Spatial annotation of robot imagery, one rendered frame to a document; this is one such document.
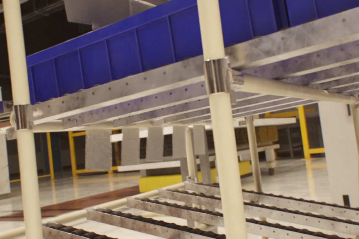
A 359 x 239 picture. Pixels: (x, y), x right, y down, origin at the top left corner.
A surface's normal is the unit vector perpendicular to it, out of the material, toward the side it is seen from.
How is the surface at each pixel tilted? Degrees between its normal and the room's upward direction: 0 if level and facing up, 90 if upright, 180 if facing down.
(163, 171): 90
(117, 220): 90
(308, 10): 90
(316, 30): 90
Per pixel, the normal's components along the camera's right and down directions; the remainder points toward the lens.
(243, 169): 0.82, -0.13
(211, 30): -0.08, -0.05
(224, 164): -0.39, -0.01
